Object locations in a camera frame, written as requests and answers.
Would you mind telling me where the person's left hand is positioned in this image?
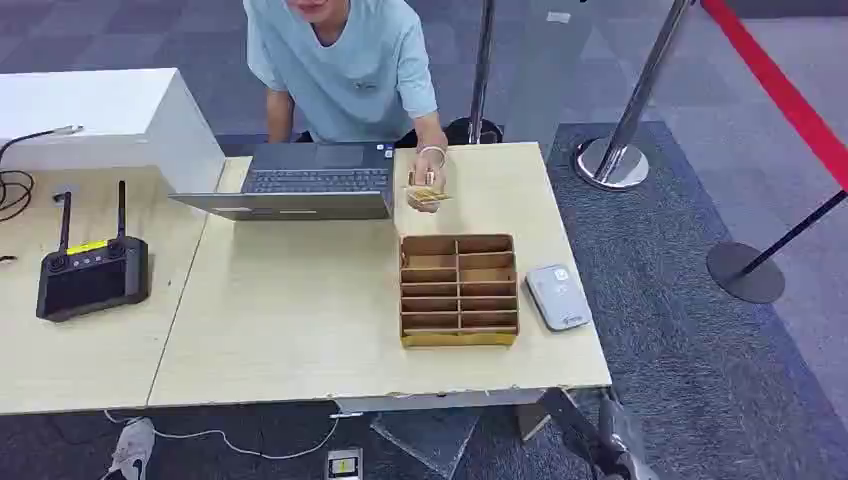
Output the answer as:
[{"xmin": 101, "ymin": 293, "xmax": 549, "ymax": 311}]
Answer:
[{"xmin": 405, "ymin": 149, "xmax": 450, "ymax": 215}]

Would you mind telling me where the stack of yellow cards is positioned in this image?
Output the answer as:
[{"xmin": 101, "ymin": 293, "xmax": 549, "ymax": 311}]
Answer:
[{"xmin": 405, "ymin": 187, "xmax": 454, "ymax": 207}]

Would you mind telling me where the grey open laptop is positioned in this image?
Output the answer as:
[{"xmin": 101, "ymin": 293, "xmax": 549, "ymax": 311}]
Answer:
[{"xmin": 168, "ymin": 140, "xmax": 397, "ymax": 223}]

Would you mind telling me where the wooden compartment card box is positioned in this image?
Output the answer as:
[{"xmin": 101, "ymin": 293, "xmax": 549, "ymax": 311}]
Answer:
[{"xmin": 398, "ymin": 232, "xmax": 521, "ymax": 350}]

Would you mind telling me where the person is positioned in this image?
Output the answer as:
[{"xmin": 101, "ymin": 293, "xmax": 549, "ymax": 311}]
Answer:
[{"xmin": 242, "ymin": 0, "xmax": 441, "ymax": 145}]

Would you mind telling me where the pale grey flat device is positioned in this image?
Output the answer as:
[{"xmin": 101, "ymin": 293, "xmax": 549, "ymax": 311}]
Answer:
[{"xmin": 524, "ymin": 263, "xmax": 594, "ymax": 333}]

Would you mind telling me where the dark grey carpet mat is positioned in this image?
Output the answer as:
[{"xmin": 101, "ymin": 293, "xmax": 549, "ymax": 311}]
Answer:
[{"xmin": 370, "ymin": 121, "xmax": 848, "ymax": 480}]

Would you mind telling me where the small device with yellow label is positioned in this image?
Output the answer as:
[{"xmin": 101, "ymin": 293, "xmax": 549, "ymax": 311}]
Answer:
[{"xmin": 323, "ymin": 447, "xmax": 365, "ymax": 480}]

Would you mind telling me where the white cabinet box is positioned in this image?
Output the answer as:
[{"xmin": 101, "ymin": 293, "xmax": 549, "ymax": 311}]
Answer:
[{"xmin": 0, "ymin": 66, "xmax": 227, "ymax": 195}]

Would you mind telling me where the black remote controller with antennas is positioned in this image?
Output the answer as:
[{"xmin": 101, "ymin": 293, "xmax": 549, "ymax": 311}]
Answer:
[{"xmin": 35, "ymin": 179, "xmax": 151, "ymax": 325}]

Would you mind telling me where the red barrier belt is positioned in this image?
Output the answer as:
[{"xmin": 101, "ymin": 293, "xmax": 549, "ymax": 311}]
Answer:
[{"xmin": 699, "ymin": 0, "xmax": 848, "ymax": 194}]

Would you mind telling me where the chrome stanchion post black base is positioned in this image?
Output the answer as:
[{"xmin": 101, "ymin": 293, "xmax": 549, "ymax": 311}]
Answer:
[{"xmin": 443, "ymin": 0, "xmax": 505, "ymax": 146}]

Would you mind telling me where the chrome stanchion post with base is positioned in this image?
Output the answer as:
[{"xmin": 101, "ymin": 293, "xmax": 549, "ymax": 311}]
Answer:
[{"xmin": 573, "ymin": 0, "xmax": 695, "ymax": 192}]

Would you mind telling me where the black stanchion post with base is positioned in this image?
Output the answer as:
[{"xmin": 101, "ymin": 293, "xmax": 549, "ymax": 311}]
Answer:
[{"xmin": 705, "ymin": 189, "xmax": 848, "ymax": 305}]

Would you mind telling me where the white cable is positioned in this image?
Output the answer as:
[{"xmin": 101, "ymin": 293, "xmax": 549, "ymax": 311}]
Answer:
[{"xmin": 103, "ymin": 409, "xmax": 365, "ymax": 462}]

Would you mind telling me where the black cable with silver plug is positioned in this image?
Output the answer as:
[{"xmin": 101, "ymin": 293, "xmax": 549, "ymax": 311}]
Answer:
[{"xmin": 0, "ymin": 124, "xmax": 85, "ymax": 225}]

